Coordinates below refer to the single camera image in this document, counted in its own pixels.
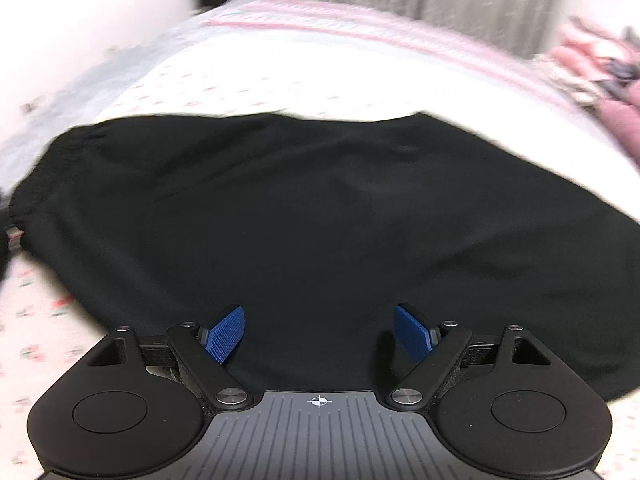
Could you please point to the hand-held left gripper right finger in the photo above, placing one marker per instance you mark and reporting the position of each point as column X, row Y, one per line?
column 412, row 332

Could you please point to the cherry print bed sheet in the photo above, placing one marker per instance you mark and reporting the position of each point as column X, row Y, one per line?
column 300, row 85

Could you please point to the dark cloth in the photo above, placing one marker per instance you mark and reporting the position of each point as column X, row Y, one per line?
column 6, row 250

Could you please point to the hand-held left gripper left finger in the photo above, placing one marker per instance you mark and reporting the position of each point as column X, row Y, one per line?
column 227, row 332

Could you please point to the grey star print curtain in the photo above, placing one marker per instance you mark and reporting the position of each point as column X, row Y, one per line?
column 430, row 0

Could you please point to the pink velvet quilt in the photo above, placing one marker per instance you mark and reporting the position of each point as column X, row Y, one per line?
column 622, row 125

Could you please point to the pink striped blanket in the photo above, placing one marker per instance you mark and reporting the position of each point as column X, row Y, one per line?
column 350, row 35

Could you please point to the black pants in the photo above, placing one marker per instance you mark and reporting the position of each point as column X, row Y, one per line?
column 300, row 220

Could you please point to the striped cloth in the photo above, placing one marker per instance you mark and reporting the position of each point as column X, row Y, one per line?
column 565, row 82

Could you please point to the pink folded garment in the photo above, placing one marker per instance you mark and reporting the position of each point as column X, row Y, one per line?
column 585, row 55

